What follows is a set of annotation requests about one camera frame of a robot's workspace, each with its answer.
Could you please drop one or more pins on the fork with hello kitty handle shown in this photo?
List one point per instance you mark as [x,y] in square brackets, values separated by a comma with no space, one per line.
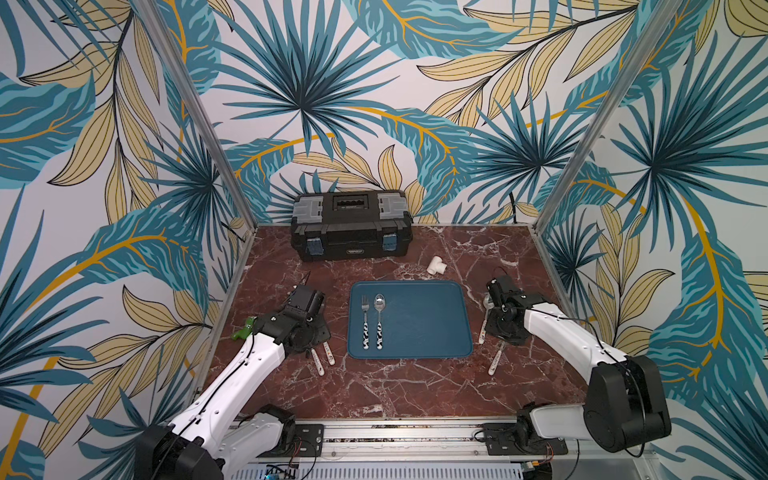
[329,353]

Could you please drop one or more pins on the fork with cow-pattern handle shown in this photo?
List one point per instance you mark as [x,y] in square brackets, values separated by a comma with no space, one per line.
[365,329]

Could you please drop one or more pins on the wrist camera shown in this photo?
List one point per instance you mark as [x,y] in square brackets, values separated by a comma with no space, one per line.
[501,289]
[305,302]

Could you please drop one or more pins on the black toolbox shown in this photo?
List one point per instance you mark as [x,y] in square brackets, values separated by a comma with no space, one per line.
[351,225]

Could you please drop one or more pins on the spoon with panda handle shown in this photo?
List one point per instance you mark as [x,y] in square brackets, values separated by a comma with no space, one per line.
[483,324]

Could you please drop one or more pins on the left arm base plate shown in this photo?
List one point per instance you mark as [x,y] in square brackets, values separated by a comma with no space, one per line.
[304,440]

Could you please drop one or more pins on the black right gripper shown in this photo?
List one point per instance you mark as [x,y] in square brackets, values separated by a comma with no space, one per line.
[501,327]

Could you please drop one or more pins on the spoon with hello kitty handle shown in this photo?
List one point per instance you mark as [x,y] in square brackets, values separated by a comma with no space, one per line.
[317,362]

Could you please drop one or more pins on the spoon with cow-pattern handle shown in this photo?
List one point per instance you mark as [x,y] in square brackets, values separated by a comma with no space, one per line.
[379,305]

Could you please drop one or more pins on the fork with panda handle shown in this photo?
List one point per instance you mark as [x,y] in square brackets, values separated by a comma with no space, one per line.
[496,359]

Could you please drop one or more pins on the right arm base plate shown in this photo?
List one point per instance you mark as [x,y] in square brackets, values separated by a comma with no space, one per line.
[513,439]

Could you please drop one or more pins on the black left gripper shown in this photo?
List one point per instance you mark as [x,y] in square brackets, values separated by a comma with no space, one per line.
[323,335]

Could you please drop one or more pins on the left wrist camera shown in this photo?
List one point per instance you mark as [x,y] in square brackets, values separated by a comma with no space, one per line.
[305,302]

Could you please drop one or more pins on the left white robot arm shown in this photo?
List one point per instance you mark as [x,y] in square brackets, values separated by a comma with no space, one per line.
[199,443]

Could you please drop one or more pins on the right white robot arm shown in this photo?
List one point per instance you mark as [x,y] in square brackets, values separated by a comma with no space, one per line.
[625,404]

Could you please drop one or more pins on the aluminium front rail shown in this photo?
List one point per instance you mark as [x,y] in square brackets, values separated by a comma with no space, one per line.
[425,439]

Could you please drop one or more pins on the green toy drill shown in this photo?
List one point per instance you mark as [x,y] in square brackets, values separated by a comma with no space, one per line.
[246,330]

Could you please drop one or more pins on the white PVC tee fitting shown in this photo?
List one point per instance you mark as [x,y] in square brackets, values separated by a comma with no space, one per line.
[436,266]

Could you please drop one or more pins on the teal plastic tray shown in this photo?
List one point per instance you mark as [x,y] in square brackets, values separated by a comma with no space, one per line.
[423,319]

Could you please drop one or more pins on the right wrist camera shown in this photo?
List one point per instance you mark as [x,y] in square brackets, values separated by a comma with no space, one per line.
[501,289]

